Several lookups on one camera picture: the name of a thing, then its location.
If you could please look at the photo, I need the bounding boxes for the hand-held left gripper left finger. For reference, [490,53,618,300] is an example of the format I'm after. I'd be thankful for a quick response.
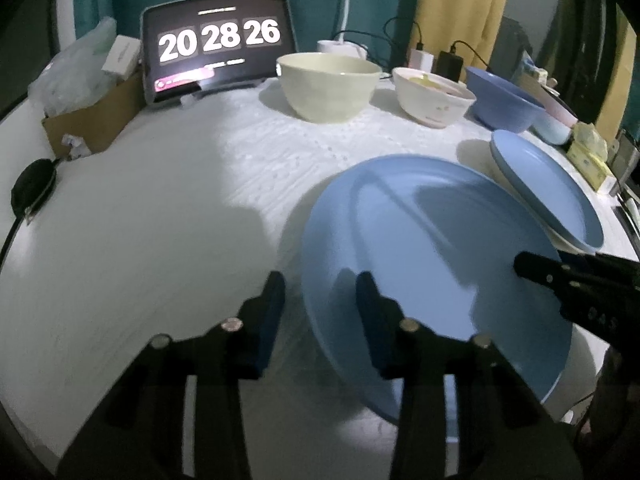
[55,270,287,480]

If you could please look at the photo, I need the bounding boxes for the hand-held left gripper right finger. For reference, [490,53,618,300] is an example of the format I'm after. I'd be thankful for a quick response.
[355,270,583,480]

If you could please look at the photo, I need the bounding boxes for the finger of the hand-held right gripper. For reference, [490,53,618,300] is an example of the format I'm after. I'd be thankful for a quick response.
[560,249,608,267]
[514,251,571,293]

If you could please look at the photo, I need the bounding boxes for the blue plate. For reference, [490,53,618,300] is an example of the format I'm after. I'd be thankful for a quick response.
[490,129,606,255]
[300,155,573,443]

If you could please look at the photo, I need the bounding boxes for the pink and white bowl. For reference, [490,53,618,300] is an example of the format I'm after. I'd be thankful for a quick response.
[391,66,477,129]

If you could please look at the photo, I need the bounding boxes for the yellow wipes packet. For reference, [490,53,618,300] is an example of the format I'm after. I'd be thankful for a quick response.
[572,122,608,156]
[567,142,618,191]

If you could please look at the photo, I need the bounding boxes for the pastel blue and pink bowl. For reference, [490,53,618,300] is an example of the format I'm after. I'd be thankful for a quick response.
[530,85,581,146]

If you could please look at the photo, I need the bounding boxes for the yellow curtain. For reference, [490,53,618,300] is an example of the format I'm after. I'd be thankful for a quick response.
[595,10,638,141]
[410,0,513,68]

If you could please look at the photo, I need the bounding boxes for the cream bowl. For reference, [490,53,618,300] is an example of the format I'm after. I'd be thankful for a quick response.
[276,52,383,123]

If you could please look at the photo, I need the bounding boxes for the black charger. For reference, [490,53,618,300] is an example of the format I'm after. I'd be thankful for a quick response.
[439,50,465,81]

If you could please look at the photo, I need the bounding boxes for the cardboard box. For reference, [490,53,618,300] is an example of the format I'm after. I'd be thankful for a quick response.
[41,72,146,158]

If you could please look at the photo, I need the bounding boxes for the white desk lamp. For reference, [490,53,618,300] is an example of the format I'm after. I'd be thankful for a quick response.
[316,0,373,61]

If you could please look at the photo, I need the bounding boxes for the black round device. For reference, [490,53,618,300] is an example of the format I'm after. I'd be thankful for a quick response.
[11,158,57,218]

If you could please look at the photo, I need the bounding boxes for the tablet with clock display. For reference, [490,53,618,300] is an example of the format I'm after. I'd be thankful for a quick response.
[140,0,298,106]

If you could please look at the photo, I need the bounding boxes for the small white box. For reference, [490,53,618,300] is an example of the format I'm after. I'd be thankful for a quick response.
[101,35,142,80]

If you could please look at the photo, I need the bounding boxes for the clear plastic bag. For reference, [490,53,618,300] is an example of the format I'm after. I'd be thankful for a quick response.
[27,16,118,116]

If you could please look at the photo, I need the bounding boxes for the black metal frame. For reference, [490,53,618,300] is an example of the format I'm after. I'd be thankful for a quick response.
[550,0,626,126]

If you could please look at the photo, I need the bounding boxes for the black charger cable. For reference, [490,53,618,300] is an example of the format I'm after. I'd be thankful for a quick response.
[450,40,488,68]
[384,16,425,68]

